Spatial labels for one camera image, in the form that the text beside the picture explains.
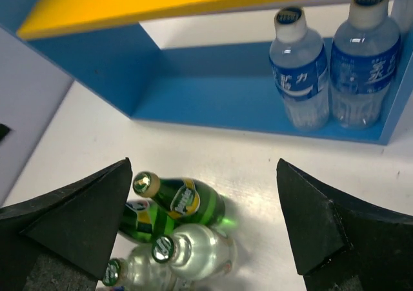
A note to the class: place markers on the clear glass bottle green cap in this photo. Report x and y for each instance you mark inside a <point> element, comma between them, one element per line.
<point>196,252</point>

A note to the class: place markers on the green Perrier glass bottle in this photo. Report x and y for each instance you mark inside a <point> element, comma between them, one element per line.
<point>184,199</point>

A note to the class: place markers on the right blue label water bottle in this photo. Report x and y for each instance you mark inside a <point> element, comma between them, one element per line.
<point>363,63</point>

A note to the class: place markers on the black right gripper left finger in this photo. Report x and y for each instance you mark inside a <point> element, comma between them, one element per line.
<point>63,240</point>

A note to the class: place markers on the blue and yellow shelf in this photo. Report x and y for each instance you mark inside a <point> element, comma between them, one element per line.
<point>102,44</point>

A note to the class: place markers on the blue label water bottle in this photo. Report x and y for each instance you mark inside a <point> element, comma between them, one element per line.
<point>299,64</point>
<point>363,63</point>

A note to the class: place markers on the left blue label water bottle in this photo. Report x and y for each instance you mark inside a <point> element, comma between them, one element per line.
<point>299,64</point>

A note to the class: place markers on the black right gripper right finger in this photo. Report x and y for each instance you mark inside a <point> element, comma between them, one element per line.
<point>341,242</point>

